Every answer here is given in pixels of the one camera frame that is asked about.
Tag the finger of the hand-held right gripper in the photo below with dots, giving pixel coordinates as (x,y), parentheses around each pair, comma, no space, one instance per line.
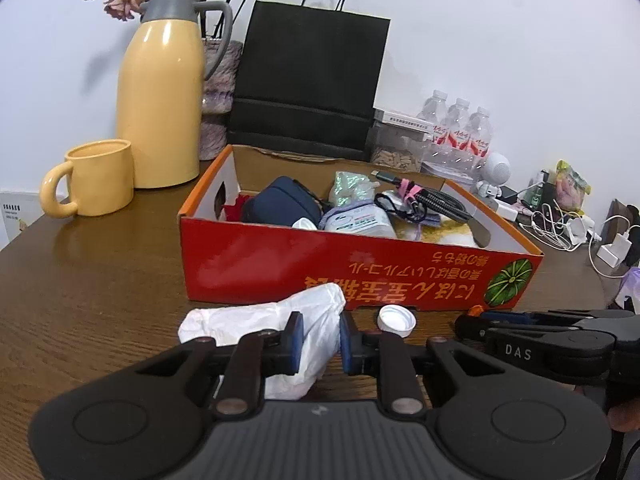
(515,317)
(472,330)

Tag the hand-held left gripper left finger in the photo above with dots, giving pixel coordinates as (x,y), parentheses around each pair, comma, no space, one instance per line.
(296,345)

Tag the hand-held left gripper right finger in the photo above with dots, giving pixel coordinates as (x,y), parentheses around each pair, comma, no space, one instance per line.
(346,345)

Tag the white plastic bag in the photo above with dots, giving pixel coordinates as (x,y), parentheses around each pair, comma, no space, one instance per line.
(250,317)

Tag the white bottle cap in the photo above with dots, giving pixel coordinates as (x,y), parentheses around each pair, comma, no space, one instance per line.
(397,321)

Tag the red cardboard box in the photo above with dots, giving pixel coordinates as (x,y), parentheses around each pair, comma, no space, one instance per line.
(325,270)

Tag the person's right hand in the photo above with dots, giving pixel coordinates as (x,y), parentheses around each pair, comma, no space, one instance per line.
(625,415)

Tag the purple plastic bag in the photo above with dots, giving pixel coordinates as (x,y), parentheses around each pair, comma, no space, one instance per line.
(632,285)

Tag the yellow plush toy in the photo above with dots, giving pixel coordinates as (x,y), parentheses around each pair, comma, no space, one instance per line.
(450,235)

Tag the purple knit pouch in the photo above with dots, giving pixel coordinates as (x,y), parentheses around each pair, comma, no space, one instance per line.
(430,220)

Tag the white wipes packet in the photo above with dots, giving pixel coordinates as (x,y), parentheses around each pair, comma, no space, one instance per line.
(357,222)

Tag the black power adapter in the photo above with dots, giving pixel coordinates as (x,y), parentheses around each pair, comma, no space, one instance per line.
(510,193)

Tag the colourful snack packet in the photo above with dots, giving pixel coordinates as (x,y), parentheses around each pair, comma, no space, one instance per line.
(572,185)

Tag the navy zip pouch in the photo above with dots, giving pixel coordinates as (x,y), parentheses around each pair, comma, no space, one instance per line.
(282,200)

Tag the white robot-shaped speaker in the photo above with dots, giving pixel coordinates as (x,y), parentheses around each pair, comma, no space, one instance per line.
(492,170)

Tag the iridescent plastic bag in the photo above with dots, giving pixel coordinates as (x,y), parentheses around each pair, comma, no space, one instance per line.
(350,187)

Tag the clear water bottle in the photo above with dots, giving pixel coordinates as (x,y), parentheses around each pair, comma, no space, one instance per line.
(481,140)
(459,132)
(436,125)

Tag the clear seed container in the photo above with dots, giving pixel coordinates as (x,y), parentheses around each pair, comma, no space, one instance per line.
(400,152)

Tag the small white flat box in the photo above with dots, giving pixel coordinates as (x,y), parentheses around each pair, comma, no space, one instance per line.
(404,117)

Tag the yellow ceramic mug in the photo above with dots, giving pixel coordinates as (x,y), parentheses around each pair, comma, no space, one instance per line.
(100,180)

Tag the pink mottled vase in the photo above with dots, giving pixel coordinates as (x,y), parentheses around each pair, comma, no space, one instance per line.
(220,100)

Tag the black paper bag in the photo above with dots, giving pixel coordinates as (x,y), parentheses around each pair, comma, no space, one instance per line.
(310,70)

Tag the yellow thermos jug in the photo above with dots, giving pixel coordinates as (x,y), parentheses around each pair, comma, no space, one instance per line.
(160,105)

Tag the white booklet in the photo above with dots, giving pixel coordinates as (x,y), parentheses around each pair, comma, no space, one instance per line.
(17,220)

